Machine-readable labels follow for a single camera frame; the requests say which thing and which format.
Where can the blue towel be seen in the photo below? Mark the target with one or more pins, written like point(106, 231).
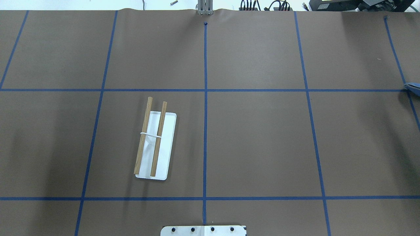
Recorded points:
point(413, 87)

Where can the aluminium frame post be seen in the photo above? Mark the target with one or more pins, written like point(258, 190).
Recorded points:
point(205, 7)

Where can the right wooden rack rod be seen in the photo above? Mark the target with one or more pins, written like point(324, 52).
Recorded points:
point(158, 139)

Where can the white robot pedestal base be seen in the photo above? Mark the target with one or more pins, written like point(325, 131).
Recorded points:
point(217, 230)

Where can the wooden rack rod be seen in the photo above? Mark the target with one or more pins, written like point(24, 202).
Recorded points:
point(158, 139)
point(143, 136)

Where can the left wooden rack rod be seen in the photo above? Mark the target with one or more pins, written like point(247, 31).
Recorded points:
point(143, 136)

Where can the white towel rack base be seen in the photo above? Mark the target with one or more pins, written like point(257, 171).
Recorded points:
point(165, 146)

